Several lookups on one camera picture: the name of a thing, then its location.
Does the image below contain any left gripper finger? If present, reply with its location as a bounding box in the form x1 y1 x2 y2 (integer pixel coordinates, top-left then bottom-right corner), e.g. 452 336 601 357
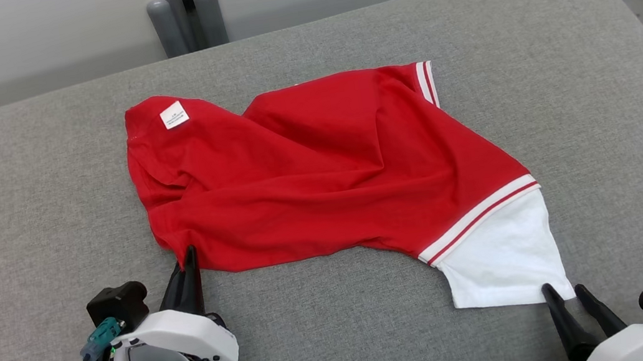
179 244 207 318
153 259 193 315

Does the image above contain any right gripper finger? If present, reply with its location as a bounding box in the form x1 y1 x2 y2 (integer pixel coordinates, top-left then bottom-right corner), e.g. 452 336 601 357
574 278 628 341
541 279 599 361

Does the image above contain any red jersey shirt white trim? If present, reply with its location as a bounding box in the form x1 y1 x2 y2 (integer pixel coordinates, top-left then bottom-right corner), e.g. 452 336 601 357
118 42 576 359

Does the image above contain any grey metal partition post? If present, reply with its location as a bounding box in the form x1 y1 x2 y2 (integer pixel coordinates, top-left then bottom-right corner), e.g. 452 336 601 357
145 0 231 61

